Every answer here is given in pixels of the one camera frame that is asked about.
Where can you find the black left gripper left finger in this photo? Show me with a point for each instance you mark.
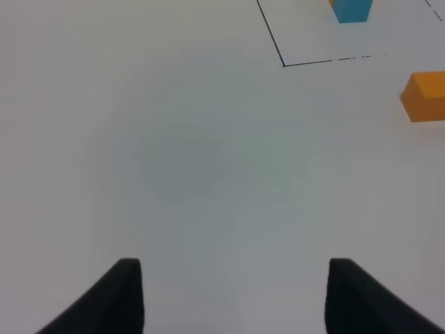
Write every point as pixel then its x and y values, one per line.
pixel 114 304

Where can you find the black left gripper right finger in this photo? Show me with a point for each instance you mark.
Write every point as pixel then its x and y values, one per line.
pixel 357 303

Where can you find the blue template block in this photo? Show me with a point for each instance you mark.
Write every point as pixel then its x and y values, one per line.
pixel 352 11

